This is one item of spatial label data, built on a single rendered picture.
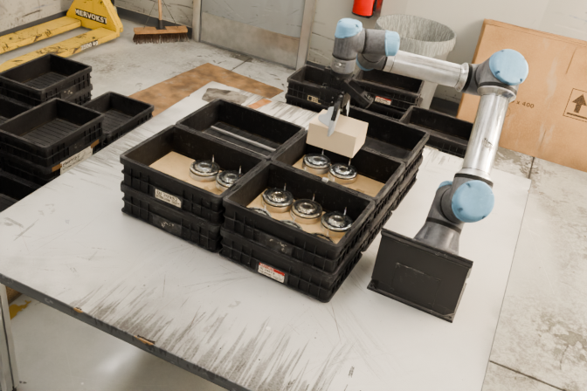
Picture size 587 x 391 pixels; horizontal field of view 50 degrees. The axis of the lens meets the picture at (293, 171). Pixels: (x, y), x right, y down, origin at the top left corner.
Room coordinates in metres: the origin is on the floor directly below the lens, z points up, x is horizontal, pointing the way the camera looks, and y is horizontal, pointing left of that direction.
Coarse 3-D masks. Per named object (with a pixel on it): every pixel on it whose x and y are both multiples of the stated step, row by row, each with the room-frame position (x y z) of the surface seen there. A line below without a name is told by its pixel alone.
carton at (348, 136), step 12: (312, 120) 1.83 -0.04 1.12; (348, 120) 1.87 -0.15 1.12; (360, 120) 1.88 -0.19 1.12; (312, 132) 1.81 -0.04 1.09; (324, 132) 1.80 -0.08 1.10; (336, 132) 1.78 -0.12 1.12; (348, 132) 1.79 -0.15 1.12; (360, 132) 1.80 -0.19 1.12; (312, 144) 1.81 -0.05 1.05; (324, 144) 1.79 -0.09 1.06; (336, 144) 1.78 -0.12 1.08; (348, 144) 1.77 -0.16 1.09; (360, 144) 1.83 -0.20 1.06; (348, 156) 1.76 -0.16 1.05
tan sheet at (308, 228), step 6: (258, 198) 1.78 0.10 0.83; (252, 204) 1.74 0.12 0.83; (258, 204) 1.74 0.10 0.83; (276, 216) 1.69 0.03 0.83; (282, 216) 1.69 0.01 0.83; (288, 216) 1.70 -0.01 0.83; (306, 228) 1.65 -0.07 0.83; (312, 228) 1.65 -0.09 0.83; (318, 228) 1.66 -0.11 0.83; (336, 240) 1.61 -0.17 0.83
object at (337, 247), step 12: (264, 168) 1.81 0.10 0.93; (288, 168) 1.83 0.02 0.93; (312, 180) 1.79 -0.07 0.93; (348, 192) 1.74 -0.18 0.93; (228, 204) 1.58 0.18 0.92; (240, 204) 1.58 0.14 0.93; (372, 204) 1.69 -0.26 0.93; (252, 216) 1.55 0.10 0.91; (264, 216) 1.54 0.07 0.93; (360, 216) 1.61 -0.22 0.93; (276, 228) 1.52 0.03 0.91; (288, 228) 1.50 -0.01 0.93; (312, 240) 1.47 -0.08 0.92; (324, 240) 1.46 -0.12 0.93; (348, 240) 1.50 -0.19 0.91; (336, 252) 1.45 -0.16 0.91
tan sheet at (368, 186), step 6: (300, 162) 2.05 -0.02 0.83; (300, 168) 2.01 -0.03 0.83; (324, 174) 2.00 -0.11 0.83; (360, 180) 1.99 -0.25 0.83; (366, 180) 2.00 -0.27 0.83; (372, 180) 2.00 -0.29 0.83; (348, 186) 1.94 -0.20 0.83; (354, 186) 1.94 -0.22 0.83; (360, 186) 1.95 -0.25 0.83; (366, 186) 1.95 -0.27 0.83; (372, 186) 1.96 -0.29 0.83; (378, 186) 1.97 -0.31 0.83; (366, 192) 1.91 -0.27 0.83; (372, 192) 1.92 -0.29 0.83
